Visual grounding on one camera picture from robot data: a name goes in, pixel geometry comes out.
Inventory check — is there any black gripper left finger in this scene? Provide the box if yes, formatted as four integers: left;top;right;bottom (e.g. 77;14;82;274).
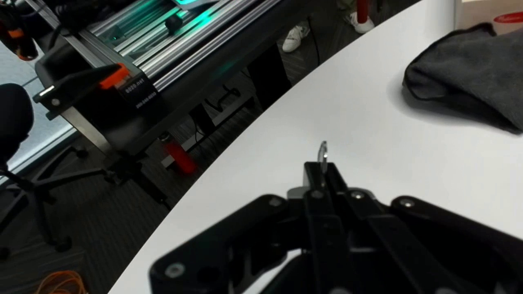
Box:
149;159;350;294

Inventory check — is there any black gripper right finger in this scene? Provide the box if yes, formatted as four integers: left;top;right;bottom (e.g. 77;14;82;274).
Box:
326;161;523;294

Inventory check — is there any metal spoon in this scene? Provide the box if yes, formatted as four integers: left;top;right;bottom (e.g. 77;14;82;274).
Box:
318;138;331;189

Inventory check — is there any dark grey cloth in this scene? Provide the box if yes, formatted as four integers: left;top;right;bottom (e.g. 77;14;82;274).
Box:
401;20;523;135

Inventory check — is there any white sneaker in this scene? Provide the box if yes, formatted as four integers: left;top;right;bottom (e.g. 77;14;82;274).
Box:
345;9;378;35
282;22;313;53

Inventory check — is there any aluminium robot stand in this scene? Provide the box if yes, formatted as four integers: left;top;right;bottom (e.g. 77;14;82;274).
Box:
81;0;285;94

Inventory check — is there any open wooden tray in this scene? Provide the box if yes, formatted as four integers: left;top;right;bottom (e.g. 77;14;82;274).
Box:
455;0;523;37

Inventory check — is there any black office chair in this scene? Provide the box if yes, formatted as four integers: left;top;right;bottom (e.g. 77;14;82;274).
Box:
0;83;120;252

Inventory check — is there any red clamp handle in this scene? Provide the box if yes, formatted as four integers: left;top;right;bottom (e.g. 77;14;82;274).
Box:
162;138;200;176

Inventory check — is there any orange cable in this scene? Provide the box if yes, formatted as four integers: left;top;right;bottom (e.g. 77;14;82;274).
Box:
35;269;89;294

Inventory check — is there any black clamp with orange handle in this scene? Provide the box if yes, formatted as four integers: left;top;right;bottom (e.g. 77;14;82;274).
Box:
33;61;161;120

